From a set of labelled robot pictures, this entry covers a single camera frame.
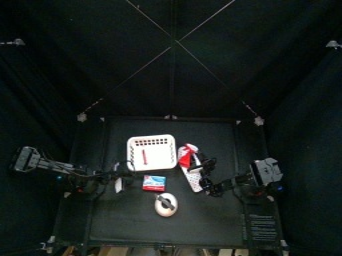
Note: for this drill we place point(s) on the red white spray bottle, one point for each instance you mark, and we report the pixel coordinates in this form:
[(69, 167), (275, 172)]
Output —
[(185, 158)]

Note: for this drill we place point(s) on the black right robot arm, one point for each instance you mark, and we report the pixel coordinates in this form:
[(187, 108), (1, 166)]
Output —
[(267, 171)]

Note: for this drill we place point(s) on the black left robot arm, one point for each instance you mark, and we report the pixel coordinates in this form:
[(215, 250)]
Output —
[(44, 163)]

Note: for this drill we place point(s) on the blue red dryer sheets box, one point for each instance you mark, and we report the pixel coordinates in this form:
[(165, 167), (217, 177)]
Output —
[(153, 183)]

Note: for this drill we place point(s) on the white plastic laundry basket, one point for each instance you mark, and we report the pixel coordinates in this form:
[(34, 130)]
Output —
[(155, 146)]

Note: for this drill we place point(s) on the white text label sticker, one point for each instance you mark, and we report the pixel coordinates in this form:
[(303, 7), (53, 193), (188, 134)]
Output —
[(261, 227)]

